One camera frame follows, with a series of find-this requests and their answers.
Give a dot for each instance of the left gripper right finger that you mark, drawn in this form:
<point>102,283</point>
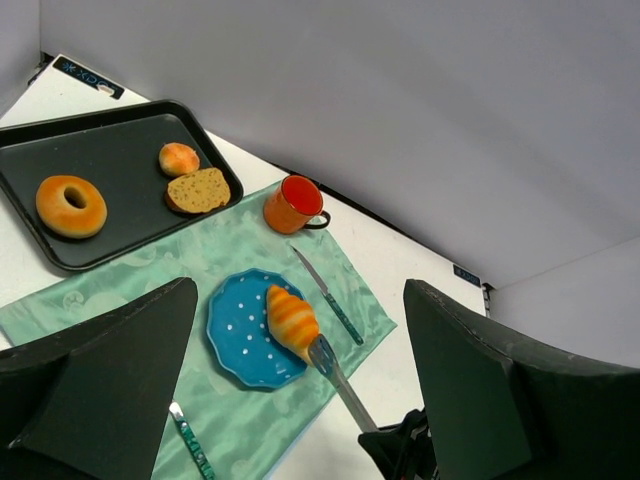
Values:
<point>502,405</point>

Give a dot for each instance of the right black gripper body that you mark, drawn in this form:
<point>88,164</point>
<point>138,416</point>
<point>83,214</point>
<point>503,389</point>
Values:
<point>404,450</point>

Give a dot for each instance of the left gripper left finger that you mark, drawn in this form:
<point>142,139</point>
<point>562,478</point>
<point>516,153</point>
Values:
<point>91,401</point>

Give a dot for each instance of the metal serving tongs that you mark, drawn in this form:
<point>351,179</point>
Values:
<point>323,358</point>

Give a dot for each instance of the orange striped croissant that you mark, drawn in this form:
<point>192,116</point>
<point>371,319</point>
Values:
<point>291,321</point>

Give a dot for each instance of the seeded bread slice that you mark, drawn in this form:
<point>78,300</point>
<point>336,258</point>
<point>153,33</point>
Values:
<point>199,192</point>

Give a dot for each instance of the small round bread roll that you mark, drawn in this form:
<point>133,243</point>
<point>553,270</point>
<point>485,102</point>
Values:
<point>177,159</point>

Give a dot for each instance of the right table logo sticker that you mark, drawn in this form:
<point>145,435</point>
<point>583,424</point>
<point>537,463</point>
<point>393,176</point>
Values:
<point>467,276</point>

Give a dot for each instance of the table logo sticker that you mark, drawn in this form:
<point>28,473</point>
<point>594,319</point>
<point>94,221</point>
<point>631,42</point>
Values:
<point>467,276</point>
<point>88,77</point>

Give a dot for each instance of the green patterned placemat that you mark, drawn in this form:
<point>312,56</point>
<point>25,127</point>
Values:
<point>244,432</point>

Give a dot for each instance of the blue dotted plate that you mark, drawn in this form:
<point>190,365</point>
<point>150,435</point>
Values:
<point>238,332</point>

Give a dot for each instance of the black baking tray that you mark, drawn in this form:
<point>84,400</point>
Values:
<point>117,151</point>

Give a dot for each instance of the orange enamel mug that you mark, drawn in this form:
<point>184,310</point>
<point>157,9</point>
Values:
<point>296,204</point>

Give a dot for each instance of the left table logo sticker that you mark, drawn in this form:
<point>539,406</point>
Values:
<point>88,77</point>

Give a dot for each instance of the fork with teal handle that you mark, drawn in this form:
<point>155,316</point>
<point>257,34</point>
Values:
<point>188,436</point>

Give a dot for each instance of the knife with teal handle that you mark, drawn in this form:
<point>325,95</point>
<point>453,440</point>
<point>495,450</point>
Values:
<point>332,302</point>

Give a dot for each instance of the glazed ring donut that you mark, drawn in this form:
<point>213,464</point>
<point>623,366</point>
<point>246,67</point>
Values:
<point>71,206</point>

